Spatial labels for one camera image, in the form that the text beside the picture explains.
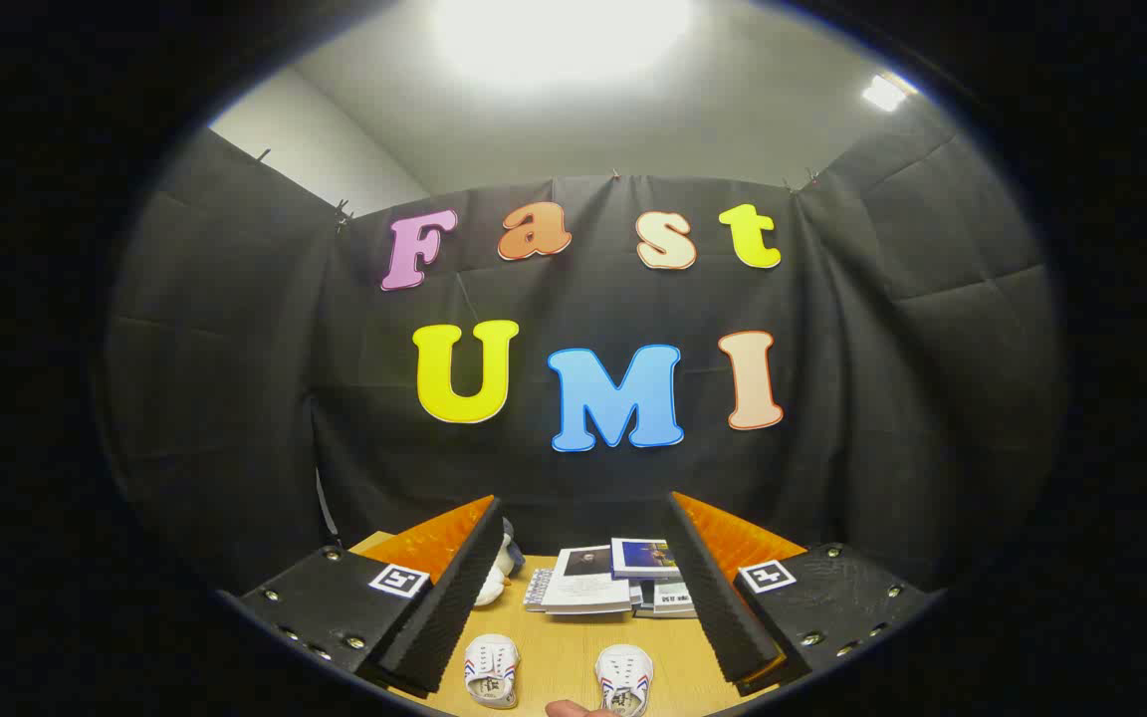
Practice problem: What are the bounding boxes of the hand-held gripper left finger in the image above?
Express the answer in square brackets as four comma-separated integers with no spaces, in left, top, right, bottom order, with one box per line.
[218,495,505,698]

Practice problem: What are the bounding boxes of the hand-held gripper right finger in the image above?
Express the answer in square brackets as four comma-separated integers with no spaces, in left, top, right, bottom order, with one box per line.
[668,490,943,696]

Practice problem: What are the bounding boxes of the white striped canvas shoe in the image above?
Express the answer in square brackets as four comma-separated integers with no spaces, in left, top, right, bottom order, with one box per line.
[593,644,655,717]
[462,633,522,710]

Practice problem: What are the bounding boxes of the white cover book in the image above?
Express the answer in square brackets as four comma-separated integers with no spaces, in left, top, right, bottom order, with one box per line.
[633,578,702,619]

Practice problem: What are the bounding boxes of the grey penguin plush toy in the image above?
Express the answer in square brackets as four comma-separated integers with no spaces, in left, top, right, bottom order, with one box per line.
[497,517,528,579]

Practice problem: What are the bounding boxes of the blue picture cover book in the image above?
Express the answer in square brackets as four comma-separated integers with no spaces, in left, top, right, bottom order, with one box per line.
[610,538,682,581]

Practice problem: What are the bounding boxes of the portrait cover book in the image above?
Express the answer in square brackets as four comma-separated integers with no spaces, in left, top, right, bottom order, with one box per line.
[542,545,634,615]

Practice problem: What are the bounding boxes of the small ceiling light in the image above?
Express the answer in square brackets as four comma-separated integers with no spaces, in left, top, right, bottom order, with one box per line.
[860,72,918,114]

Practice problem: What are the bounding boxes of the large ceiling light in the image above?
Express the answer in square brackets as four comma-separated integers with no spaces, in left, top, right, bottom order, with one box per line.
[429,0,694,91]

